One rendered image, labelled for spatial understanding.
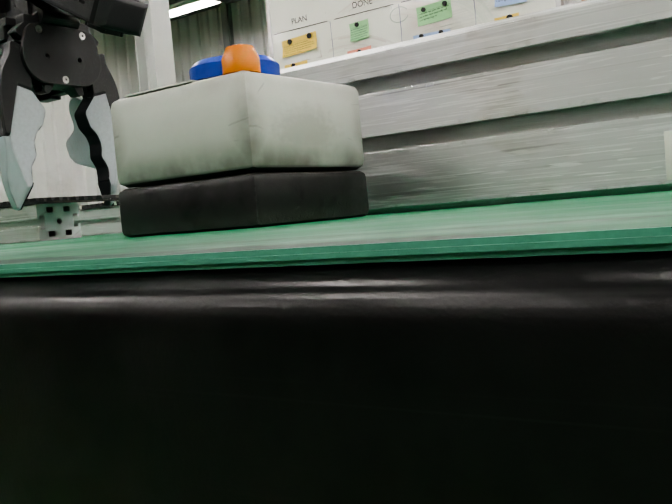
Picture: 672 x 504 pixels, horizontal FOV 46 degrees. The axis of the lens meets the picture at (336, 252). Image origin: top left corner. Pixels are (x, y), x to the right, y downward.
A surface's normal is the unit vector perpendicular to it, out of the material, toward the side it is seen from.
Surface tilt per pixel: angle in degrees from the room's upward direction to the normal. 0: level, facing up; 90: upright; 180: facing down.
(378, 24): 90
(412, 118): 90
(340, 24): 90
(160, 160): 90
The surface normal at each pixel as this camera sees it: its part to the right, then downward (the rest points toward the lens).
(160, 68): 0.83, -0.04
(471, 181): -0.58, 0.09
